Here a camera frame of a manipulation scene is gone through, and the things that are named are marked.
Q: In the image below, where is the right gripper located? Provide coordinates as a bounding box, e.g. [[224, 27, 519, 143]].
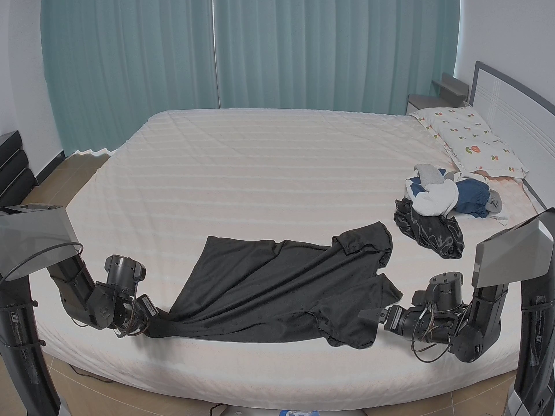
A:
[[357, 304, 431, 341]]

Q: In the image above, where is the white printed pillow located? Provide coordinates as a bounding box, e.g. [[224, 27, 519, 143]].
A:
[[410, 106, 529, 179]]

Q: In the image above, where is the black cable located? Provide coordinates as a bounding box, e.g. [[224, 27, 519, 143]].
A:
[[69, 362, 113, 380], [0, 242, 84, 283], [411, 319, 454, 364]]

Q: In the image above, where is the black chest of drawers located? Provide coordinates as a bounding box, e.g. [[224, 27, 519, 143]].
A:
[[0, 130, 37, 209]]

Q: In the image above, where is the pile of clothes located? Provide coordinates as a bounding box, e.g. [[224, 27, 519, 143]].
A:
[[394, 164, 508, 260]]

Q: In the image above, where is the bed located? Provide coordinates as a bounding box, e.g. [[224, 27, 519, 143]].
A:
[[35, 61, 555, 411]]

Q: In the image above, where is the black T-shirt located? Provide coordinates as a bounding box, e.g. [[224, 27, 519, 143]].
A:
[[147, 221, 404, 349]]

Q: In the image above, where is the grey bedside table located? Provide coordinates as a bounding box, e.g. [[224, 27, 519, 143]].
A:
[[408, 73, 470, 116]]

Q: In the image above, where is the blue-green curtain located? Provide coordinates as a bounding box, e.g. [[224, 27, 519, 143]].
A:
[[214, 0, 460, 114], [41, 0, 219, 155]]

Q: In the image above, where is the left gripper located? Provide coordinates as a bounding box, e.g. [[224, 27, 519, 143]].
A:
[[118, 293, 161, 336]]

